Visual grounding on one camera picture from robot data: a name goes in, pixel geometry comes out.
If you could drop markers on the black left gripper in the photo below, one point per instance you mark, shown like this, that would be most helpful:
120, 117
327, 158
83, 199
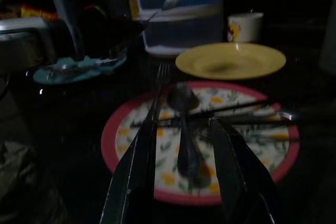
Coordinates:
102, 27

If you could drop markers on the teal plate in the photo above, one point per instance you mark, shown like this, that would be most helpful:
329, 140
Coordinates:
78, 73

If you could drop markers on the white printed mug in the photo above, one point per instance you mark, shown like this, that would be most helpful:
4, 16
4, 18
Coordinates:
246, 27

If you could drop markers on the silver fork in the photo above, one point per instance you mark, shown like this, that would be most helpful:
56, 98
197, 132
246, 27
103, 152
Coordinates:
161, 77

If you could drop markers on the black chopstick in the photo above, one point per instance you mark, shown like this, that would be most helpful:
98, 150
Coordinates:
236, 106
262, 123

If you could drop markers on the floral plate with pink rim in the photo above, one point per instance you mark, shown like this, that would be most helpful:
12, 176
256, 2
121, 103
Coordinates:
262, 155

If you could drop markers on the stacked white plastic containers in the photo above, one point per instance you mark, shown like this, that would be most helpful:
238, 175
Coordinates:
181, 24

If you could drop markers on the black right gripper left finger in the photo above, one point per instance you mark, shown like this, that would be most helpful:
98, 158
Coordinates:
139, 171

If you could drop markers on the yellow plate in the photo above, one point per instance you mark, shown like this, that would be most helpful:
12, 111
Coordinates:
231, 61

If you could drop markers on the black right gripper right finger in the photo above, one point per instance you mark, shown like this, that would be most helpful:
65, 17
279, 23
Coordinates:
236, 176

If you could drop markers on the yellow red packet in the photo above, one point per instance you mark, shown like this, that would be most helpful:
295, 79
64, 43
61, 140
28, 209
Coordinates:
36, 12

